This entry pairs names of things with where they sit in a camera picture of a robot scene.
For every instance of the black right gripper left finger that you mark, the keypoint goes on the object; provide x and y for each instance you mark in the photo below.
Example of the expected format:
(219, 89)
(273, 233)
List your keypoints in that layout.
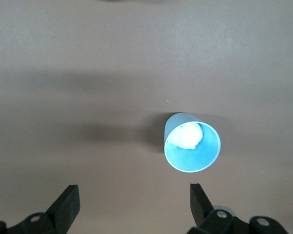
(63, 209)

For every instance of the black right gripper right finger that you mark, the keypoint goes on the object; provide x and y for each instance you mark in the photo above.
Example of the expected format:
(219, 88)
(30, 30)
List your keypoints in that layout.
(201, 209)

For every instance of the blue plastic cup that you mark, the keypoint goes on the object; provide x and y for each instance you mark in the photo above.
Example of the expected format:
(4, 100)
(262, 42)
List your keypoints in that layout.
(193, 158)

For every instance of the white crumpled paper ball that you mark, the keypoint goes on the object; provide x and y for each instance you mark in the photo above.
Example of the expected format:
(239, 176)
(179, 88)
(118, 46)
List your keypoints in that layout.
(185, 136)

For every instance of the brown table cover sheet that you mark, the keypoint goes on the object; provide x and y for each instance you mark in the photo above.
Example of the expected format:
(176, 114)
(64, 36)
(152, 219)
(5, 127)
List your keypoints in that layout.
(88, 61)

